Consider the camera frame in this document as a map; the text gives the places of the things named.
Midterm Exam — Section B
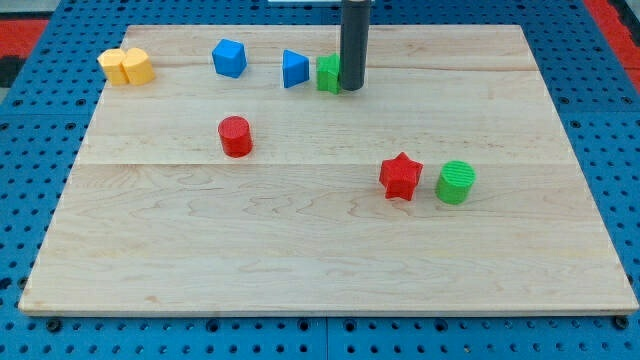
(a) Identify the yellow heart block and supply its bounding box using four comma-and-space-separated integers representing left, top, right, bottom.
97, 48, 155, 86

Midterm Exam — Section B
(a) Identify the green cylinder block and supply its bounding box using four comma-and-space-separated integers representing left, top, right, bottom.
435, 160, 476, 205

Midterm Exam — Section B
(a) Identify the blue cube block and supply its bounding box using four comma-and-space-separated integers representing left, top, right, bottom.
212, 38, 247, 78

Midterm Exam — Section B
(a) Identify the green star block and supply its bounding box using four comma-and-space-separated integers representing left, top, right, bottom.
316, 53, 341, 94

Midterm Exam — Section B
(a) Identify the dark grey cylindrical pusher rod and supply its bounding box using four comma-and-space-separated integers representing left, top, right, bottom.
339, 0, 371, 91

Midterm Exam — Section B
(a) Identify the light wooden board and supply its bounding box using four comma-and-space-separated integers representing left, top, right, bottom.
19, 25, 638, 317

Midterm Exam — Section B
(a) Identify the red cylinder block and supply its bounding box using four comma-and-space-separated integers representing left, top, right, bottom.
218, 116, 253, 158

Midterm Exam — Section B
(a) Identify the red star block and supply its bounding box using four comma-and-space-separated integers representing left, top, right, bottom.
379, 152, 424, 201

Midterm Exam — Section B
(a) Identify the blue triangle block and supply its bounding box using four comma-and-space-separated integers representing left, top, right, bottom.
282, 49, 310, 88

